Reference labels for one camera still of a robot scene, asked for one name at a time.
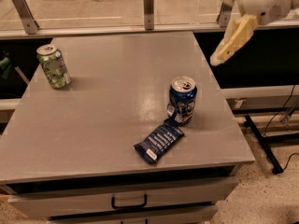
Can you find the black floor cable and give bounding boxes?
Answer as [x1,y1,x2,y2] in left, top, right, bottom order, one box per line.
[261,84,299,170]

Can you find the green soda can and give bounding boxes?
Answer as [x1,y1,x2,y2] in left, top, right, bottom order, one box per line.
[36,44,71,89]

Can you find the middle metal bracket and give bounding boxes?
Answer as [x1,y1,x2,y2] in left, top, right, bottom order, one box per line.
[143,0,154,30]

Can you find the black drawer handle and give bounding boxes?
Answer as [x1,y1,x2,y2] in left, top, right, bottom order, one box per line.
[110,194,148,210]

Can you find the metal bracket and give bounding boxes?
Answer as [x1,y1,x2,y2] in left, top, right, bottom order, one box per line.
[216,3,233,27]
[11,0,39,35]
[143,0,154,30]

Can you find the black stand leg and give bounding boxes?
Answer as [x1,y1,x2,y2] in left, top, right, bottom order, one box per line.
[244,115,299,175]

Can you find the left metal bracket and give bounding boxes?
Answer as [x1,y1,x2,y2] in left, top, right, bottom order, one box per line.
[11,0,39,35]

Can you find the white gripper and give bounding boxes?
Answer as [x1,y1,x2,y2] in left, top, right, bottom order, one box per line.
[210,0,293,66]

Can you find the right metal bracket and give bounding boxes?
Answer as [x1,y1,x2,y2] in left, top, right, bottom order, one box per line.
[216,3,233,27]

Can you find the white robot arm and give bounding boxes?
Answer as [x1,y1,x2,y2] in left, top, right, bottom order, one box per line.
[210,0,299,66]

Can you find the grey drawer cabinet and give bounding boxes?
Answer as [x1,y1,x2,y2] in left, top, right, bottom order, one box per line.
[0,32,254,224]

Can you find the blue rxbar wrapper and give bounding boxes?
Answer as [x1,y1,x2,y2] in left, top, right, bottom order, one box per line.
[134,119,184,164]

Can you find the blue pepsi can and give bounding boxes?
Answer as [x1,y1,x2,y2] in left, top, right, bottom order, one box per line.
[167,76,197,125]

